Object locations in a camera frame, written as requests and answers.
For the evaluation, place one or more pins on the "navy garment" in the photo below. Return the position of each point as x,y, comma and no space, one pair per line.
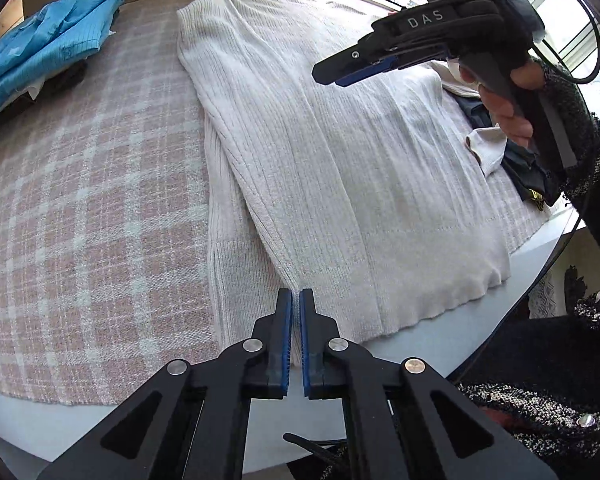
475,110

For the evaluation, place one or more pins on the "dark grey garment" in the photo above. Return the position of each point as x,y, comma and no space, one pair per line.
525,170

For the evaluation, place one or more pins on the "person's right forearm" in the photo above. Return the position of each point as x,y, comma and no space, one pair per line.
580,135

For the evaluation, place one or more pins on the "blue garment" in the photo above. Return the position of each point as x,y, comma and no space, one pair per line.
55,45

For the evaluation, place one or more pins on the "cream ribbed knit sweater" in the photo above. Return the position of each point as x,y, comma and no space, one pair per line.
330,160

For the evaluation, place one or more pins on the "person's right hand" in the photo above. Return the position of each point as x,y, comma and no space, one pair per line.
510,125

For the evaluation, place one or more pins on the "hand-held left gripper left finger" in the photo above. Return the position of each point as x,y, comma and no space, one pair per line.
285,340

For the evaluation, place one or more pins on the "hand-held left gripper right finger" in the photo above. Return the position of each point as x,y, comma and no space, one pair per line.
307,345

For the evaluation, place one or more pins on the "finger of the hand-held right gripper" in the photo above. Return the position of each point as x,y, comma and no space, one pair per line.
370,71
340,62

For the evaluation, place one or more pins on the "person's black tweed jacket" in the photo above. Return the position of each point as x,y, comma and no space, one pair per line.
530,400

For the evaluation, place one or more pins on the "pink plaid blanket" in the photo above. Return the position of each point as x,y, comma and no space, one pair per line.
105,210

